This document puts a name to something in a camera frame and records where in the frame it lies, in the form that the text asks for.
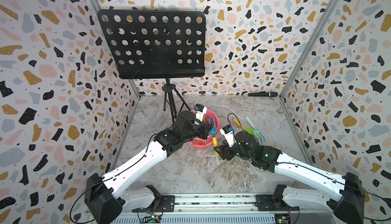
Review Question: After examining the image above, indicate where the teal fork yellow handle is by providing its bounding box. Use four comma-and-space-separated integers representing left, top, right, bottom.
209, 124, 218, 147

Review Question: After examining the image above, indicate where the teal rake yellow handle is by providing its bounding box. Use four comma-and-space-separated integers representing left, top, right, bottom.
205, 115, 215, 125

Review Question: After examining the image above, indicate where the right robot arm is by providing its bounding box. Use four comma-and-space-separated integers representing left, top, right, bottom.
214, 131, 365, 224

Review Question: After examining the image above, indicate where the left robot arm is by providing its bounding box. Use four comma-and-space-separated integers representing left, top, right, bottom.
83, 111, 213, 224

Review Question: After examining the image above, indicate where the pink plastic bucket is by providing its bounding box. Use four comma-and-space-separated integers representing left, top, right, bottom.
189, 109, 222, 148

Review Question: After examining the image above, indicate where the light blue toy rake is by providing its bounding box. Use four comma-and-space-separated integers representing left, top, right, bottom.
244, 116, 267, 144

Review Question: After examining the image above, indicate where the black microphone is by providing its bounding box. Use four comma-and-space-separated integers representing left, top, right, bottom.
248, 91, 278, 97

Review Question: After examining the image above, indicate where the right circuit board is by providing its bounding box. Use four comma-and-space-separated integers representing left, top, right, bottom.
275, 214, 291, 224

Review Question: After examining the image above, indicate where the circuit board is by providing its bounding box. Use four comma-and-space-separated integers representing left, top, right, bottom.
275, 214, 291, 224
139, 213, 163, 224

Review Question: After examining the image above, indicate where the black perforated music stand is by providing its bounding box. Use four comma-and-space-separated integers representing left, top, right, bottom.
97, 9, 206, 120

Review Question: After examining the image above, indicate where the left circuit board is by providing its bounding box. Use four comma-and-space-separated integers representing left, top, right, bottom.
139, 213, 163, 224

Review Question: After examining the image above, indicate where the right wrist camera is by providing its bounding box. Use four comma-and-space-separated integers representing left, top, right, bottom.
220, 125, 235, 148

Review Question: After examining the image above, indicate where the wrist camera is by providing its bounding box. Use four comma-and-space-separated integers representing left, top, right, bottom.
220, 125, 235, 148
194, 104, 207, 122

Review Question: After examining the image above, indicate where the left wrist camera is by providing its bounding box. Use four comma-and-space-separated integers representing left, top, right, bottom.
194, 104, 207, 122

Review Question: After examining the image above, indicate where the green trowel yellow handle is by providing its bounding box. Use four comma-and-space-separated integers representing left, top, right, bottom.
233, 118, 255, 136

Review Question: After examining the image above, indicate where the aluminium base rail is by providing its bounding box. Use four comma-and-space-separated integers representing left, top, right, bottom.
82, 191, 346, 224

